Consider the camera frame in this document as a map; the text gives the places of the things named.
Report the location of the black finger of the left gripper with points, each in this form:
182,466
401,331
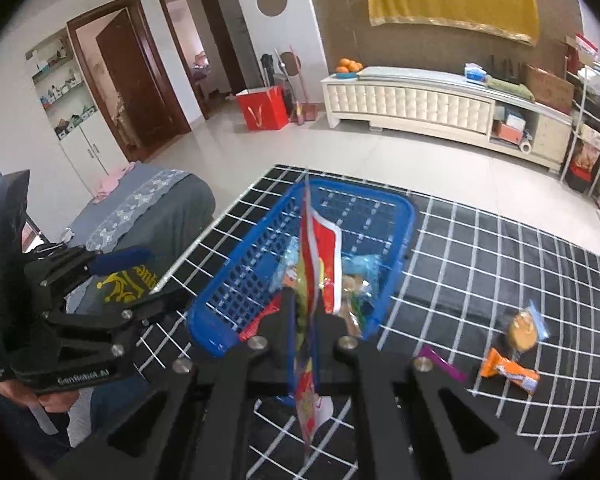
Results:
68,336
58,266

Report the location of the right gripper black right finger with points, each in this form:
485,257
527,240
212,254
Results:
411,419

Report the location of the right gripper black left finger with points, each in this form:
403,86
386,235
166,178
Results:
196,424

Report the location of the purple snack packet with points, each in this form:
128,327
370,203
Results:
452,371

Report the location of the orange snack bar wrapper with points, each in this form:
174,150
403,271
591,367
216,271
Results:
496,365

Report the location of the round cake blue wrapper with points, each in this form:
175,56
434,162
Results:
526,329

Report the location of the clear cartoon bread bag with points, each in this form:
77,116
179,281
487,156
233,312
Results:
357,294

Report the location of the light blue egg roll bag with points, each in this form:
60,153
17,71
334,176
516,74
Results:
366,266

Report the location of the red yellow snack bag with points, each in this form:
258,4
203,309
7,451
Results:
317,288

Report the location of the person left hand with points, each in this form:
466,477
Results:
58,402

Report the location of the grey lace covered sofa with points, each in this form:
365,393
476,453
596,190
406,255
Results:
163,210

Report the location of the black white grid tablecloth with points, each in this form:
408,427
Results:
467,272

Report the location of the dark red wooden door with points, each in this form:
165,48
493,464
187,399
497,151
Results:
147,103

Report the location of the red paper gift bag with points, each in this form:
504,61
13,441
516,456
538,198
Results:
263,108

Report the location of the cream tufted TV cabinet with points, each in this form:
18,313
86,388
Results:
449,107

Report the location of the green folded cloth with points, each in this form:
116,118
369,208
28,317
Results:
518,90

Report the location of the blue tissue pack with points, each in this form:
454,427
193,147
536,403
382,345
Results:
475,73

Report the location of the white metal shelf rack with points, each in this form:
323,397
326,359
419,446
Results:
581,167

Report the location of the brown cardboard box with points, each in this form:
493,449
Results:
548,89

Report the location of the oranges on blue plate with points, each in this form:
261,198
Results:
348,69

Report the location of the white wall cupboard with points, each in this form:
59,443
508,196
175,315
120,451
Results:
70,108

